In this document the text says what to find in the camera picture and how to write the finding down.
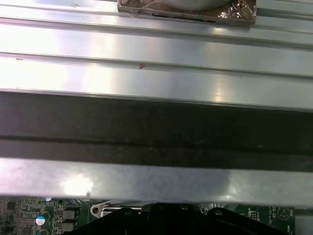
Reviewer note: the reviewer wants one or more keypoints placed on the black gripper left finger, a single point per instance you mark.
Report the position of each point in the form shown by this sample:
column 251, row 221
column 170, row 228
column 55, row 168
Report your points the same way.
column 137, row 222

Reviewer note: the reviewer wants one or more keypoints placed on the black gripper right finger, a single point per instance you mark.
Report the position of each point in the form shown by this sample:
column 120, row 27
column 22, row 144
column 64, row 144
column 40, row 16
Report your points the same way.
column 220, row 225

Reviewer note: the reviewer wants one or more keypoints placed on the silver round capacitor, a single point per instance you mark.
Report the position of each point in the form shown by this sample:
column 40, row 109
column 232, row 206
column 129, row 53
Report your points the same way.
column 41, row 219

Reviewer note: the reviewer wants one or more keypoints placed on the open black PC case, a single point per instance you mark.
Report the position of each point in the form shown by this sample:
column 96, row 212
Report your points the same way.
column 156, row 127

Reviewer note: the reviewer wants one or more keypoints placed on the green motherboard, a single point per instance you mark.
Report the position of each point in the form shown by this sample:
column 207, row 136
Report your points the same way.
column 24, row 215

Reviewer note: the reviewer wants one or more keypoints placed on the square brown base plate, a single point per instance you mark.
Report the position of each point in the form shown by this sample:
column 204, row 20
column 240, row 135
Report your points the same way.
column 132, row 7

